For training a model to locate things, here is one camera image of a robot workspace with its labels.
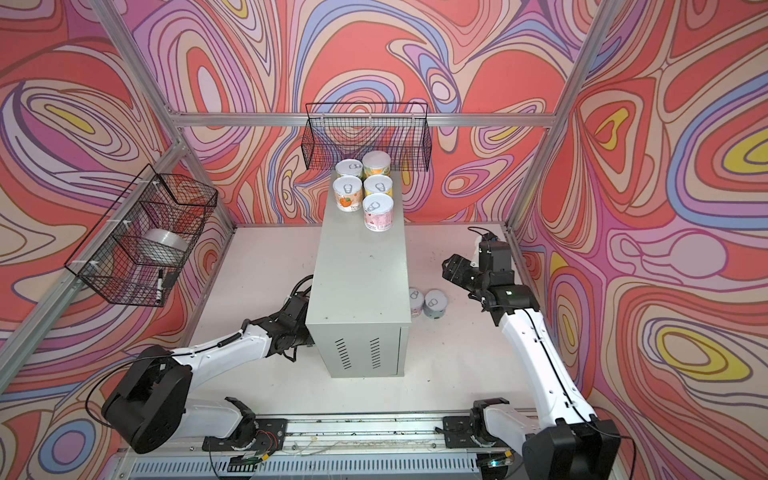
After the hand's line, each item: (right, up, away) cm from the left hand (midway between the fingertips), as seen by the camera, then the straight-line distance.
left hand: (317, 328), depth 90 cm
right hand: (+40, +18, -12) cm, 45 cm away
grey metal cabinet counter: (+16, +11, -33) cm, 38 cm away
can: (+36, +8, +1) cm, 37 cm away
